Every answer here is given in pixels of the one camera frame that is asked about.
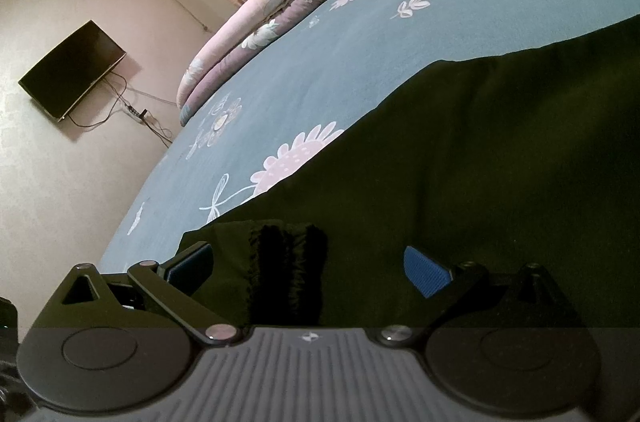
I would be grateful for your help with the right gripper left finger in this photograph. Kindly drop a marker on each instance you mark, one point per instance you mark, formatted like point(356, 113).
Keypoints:
point(170, 286)

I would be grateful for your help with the black drawstring pants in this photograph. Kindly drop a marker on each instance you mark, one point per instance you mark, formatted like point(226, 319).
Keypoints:
point(527, 164)

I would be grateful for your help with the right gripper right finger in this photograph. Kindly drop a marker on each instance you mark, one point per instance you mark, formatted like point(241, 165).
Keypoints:
point(443, 289)

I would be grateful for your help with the wall mounted television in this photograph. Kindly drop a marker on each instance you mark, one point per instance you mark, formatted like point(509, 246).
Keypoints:
point(59, 81)

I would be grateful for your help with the teal patterned bed sheet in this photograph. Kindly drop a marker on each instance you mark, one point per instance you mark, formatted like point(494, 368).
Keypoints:
point(306, 88)

